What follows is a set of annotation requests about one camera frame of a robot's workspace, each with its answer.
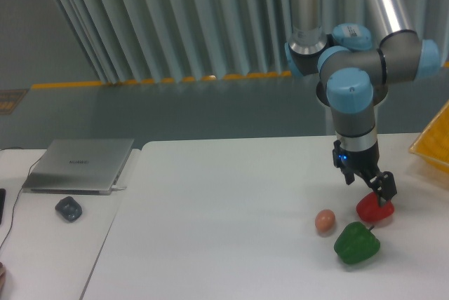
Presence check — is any black phone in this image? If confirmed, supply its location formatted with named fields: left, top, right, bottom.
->
left=0, top=189, right=6, bottom=224

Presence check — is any red bell pepper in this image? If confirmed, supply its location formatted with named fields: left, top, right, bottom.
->
left=356, top=192, right=395, bottom=223

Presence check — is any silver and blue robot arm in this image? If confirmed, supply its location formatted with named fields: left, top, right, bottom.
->
left=287, top=0, right=441, bottom=206

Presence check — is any brown egg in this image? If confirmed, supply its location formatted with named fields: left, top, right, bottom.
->
left=314, top=209, right=336, bottom=233

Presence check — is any corrugated grey partition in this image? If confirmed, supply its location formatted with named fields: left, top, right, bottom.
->
left=57, top=0, right=448, bottom=84

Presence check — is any white USB plug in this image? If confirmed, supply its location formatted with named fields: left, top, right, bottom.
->
left=111, top=185, right=127, bottom=191

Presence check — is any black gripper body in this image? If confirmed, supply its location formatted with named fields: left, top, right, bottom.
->
left=333, top=140, right=380, bottom=178

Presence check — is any silver laptop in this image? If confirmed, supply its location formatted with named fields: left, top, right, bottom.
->
left=22, top=139, right=134, bottom=195

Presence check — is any black cable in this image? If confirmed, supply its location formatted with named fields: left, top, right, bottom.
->
left=0, top=146, right=47, bottom=252

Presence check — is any green bell pepper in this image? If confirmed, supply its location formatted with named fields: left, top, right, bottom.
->
left=333, top=221, right=380, bottom=265

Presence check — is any person's hand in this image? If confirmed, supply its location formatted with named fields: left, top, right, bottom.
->
left=0, top=263, right=6, bottom=291

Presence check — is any yellow plastic basket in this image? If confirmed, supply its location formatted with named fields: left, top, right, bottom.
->
left=408, top=102, right=448, bottom=173

